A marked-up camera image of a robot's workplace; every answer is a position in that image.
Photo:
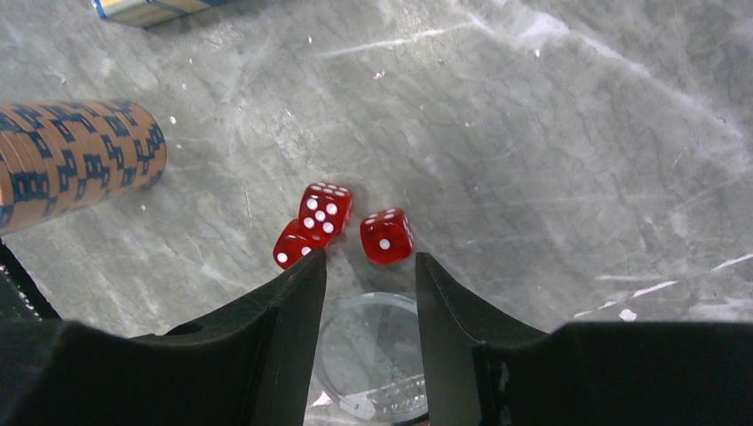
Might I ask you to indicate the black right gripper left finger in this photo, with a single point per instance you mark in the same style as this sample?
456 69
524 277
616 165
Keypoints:
249 362

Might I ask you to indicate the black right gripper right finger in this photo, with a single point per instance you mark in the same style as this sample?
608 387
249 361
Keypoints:
484 367

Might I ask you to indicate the red die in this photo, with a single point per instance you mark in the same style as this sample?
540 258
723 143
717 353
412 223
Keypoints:
386 236
325 209
294 243

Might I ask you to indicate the Texas Hold'em card box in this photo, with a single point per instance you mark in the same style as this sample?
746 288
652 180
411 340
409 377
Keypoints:
147 13

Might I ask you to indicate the orange blue chip stack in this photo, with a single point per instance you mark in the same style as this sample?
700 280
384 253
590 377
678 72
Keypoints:
58 157

